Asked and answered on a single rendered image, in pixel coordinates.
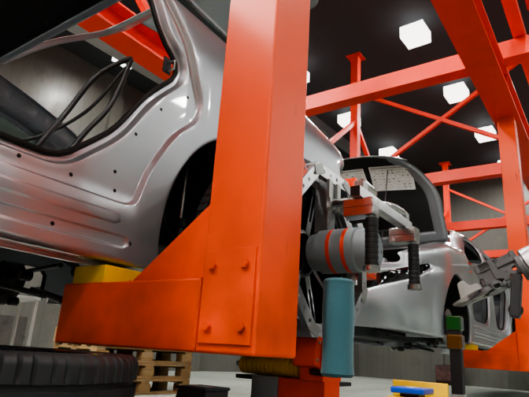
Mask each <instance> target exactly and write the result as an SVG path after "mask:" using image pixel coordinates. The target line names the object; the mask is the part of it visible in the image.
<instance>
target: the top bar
mask: <svg viewBox="0 0 529 397"><path fill-rule="evenodd" d="M368 196H373V197H375V196H374V195H373V194H372V193H371V192H369V191H367V190H366V189H365V188H363V187H362V186H361V185H357V186H352V187H350V197H352V198H353V199H357V198H363V197H368ZM375 198H376V199H378V200H379V208H380V210H379V215H380V216H381V217H382V218H383V219H385V220H387V221H389V222H390V223H391V224H393V225H394V226H396V227H397V228H403V227H409V226H412V222H410V221H409V220H407V219H406V218H405V217H403V216H402V215H401V214H399V213H398V212H397V211H395V210H393V209H392V208H391V207H389V206H388V205H387V204H386V203H384V202H383V201H381V200H380V199H379V198H377V197H375Z"/></svg>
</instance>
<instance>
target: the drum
mask: <svg viewBox="0 0 529 397"><path fill-rule="evenodd" d="M364 230H365V228H359V227H355V228H340V229H332V230H324V231H319V232H318V233H317V234H315V235H311V236H310V237H309V238H308V240H307V243H306V246H305V255H306V259H307V262H308V264H309V267H310V268H311V269H312V270H314V271H320V272H321V273H323V274H338V273H363V265H364V261H365V259H364V256H365V253H364V251H365V248H364V245H365V243H364V240H365V237H364V234H365V233H364ZM378 234H379V233H378ZM378 240H379V243H378V245H379V249H378V250H379V254H378V255H379V260H378V261H379V265H380V266H381V264H382V261H383V245H382V240H381V238H380V235H379V238H378Z"/></svg>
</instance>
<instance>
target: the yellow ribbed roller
mask: <svg viewBox="0 0 529 397"><path fill-rule="evenodd" d="M292 362H293V358H266V357H252V356H242V357H241V358H240V359H239V361H237V362H236V365H238V366H239V369H240V370H241V371H242V372H243V373H253V374H263V375H270V376H271V375H272V376H278V377H279V376H281V377H295V378H299V377H300V367H297V366H296V365H293V364H292Z"/></svg>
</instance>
